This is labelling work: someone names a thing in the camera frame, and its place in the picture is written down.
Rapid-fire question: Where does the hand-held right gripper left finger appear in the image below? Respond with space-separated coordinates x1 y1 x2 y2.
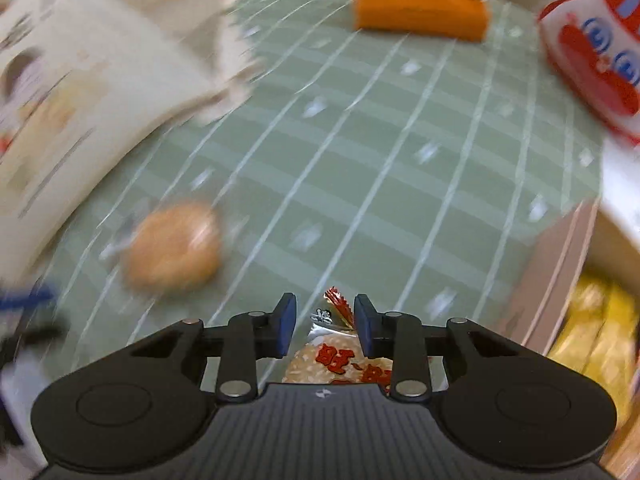
125 293 298 406

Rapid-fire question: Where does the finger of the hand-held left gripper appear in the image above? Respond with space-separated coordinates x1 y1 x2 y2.
0 282 59 314
0 326 67 361

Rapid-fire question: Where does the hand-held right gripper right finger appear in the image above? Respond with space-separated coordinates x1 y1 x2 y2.
353 293 522 404

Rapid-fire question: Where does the rice cracker packet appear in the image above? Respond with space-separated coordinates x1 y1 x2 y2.
282 286 397 397

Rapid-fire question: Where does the cardboard box with yellow packets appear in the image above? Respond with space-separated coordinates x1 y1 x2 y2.
500 199 640 480

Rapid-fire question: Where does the wrapped brown bun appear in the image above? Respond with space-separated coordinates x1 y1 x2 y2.
119 199 224 294

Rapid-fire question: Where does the green checked tablecloth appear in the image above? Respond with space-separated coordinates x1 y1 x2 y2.
45 0 607 386

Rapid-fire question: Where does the cream cartoon food cover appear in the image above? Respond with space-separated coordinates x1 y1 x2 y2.
0 0 267 282

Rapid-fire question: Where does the orange cardboard box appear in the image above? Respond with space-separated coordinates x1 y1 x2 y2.
352 0 490 44

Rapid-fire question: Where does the red white snack bag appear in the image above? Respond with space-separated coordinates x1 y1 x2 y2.
537 0 640 149

